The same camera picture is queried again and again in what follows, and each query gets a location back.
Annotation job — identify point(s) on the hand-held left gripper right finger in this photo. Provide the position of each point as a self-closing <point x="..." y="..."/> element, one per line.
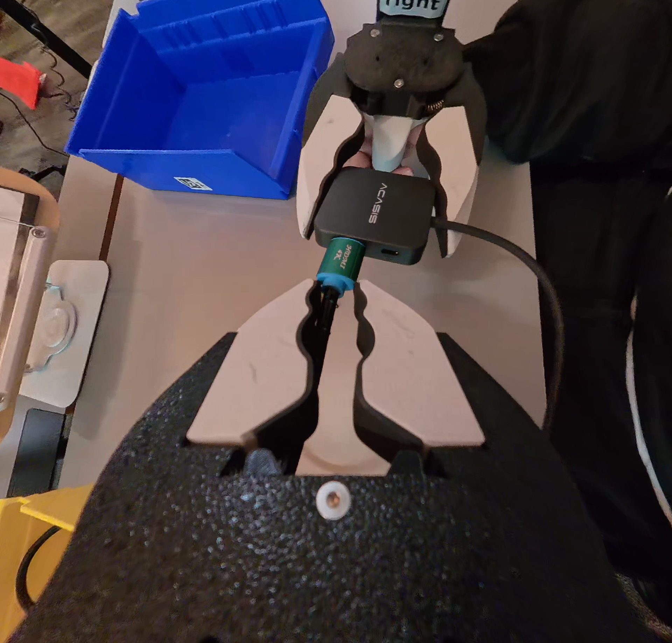
<point x="420" y="380"/>

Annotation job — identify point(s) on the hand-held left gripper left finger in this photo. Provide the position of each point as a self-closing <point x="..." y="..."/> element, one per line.
<point x="252" y="375"/>

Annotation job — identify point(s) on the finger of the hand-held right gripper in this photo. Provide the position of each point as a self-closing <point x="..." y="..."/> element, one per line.
<point x="459" y="155"/>
<point x="320" y="149"/>

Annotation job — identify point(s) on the yellow plastic bin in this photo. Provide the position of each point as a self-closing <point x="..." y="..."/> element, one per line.
<point x="31" y="512"/>

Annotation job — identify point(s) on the person's right forearm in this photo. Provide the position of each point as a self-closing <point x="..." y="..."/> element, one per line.
<point x="577" y="66"/>

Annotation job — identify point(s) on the grey desk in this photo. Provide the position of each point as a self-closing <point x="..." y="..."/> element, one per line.
<point x="210" y="265"/>
<point x="86" y="207"/>

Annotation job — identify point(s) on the person's right hand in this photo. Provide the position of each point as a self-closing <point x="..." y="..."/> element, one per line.
<point x="412" y="149"/>

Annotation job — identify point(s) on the large blue plastic bin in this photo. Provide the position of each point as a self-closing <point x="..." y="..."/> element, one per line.
<point x="220" y="102"/>

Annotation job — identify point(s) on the person's black hoodie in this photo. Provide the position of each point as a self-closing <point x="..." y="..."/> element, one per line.
<point x="593" y="338"/>

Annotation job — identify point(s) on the wooden sign board with papers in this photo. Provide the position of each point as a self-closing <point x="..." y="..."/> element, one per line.
<point x="21" y="286"/>

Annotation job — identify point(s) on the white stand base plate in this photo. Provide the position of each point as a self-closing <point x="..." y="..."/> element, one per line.
<point x="84" y="328"/>

